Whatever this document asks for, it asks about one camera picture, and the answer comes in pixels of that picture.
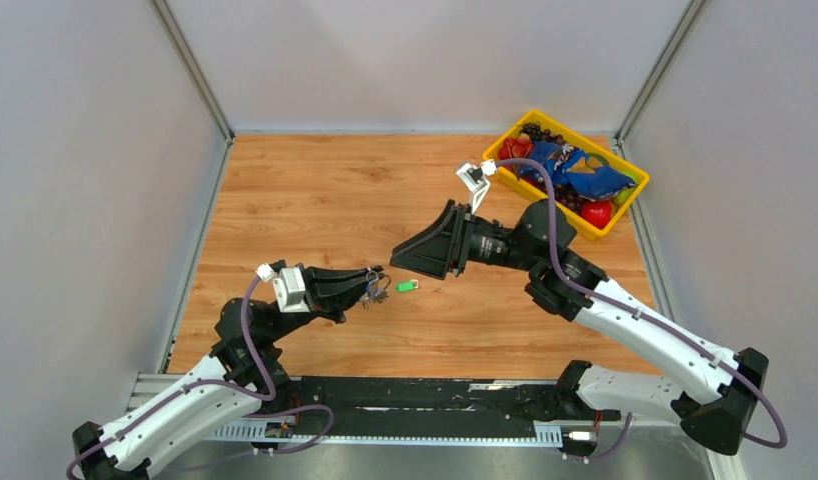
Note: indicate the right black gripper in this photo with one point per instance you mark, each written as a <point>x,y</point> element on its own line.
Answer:
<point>442,246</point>

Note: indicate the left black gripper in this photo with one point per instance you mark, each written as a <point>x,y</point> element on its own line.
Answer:
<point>329,292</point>

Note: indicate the blue key tag with key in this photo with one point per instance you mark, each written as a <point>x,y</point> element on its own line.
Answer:
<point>371,295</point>

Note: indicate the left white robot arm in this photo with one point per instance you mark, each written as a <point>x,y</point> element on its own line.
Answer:
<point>240,377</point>

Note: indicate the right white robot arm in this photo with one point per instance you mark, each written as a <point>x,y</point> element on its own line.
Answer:
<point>709,391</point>

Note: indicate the green key tag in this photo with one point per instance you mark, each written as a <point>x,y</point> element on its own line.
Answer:
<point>407,286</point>

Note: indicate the dark grape bunch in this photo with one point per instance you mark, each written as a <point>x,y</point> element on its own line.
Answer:
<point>568,197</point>

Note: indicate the red apple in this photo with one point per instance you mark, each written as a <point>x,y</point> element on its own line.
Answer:
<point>597,213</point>

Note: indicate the blue snack bag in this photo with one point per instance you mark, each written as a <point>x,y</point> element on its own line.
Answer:
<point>589,175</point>

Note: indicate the green fruit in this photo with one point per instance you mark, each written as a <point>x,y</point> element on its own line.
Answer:
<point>623,195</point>

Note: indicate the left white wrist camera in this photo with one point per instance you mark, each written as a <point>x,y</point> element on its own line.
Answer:
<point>288,284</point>

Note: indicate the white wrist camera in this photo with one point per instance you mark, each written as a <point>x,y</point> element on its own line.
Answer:
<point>288,284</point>
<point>476,179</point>

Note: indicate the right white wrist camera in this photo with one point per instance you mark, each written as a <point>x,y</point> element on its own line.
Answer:
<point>476,179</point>

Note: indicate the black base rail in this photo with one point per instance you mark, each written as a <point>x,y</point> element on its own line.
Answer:
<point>422,411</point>

